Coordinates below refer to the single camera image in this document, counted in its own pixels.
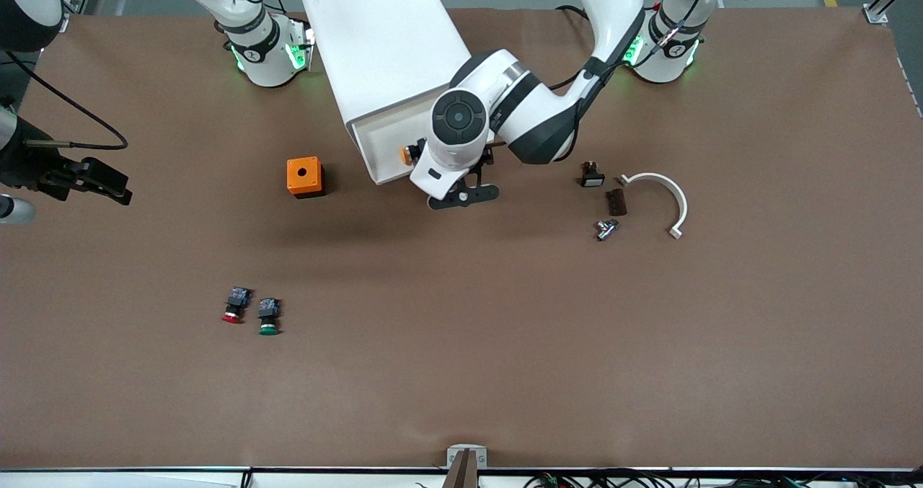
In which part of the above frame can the red push button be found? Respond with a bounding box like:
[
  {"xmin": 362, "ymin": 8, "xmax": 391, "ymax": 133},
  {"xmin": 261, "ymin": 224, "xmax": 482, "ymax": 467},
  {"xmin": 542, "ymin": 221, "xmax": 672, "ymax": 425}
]
[{"xmin": 221, "ymin": 286, "xmax": 252, "ymax": 324}]

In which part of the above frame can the green push button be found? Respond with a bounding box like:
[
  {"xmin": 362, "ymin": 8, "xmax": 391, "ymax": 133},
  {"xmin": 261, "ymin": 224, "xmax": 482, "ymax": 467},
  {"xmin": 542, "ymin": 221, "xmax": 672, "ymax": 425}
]
[{"xmin": 257, "ymin": 297, "xmax": 282, "ymax": 337}]

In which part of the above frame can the brown table mat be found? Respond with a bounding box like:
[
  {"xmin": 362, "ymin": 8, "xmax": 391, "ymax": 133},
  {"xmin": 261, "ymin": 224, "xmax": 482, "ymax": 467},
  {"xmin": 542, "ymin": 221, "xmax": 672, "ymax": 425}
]
[{"xmin": 0, "ymin": 5, "xmax": 923, "ymax": 471}]

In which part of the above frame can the white curved clip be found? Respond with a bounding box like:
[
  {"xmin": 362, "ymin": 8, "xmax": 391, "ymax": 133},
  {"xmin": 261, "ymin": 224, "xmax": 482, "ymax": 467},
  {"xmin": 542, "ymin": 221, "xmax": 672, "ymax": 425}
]
[{"xmin": 619, "ymin": 173, "xmax": 689, "ymax": 241}]

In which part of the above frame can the orange box with hole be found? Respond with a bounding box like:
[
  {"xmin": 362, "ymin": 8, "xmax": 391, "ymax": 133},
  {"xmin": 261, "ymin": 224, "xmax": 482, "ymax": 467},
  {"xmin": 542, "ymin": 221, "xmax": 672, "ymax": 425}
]
[{"xmin": 286, "ymin": 156, "xmax": 326, "ymax": 200}]

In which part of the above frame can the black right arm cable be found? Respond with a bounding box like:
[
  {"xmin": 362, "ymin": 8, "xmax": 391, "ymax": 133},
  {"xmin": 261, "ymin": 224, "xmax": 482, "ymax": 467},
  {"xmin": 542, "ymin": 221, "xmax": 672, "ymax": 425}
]
[{"xmin": 6, "ymin": 50, "xmax": 130, "ymax": 151}]

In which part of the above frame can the grey metal bracket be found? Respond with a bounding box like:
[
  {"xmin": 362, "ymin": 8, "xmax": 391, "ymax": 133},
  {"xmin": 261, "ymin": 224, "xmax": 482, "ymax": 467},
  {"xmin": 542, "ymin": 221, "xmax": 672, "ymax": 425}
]
[{"xmin": 446, "ymin": 444, "xmax": 488, "ymax": 469}]

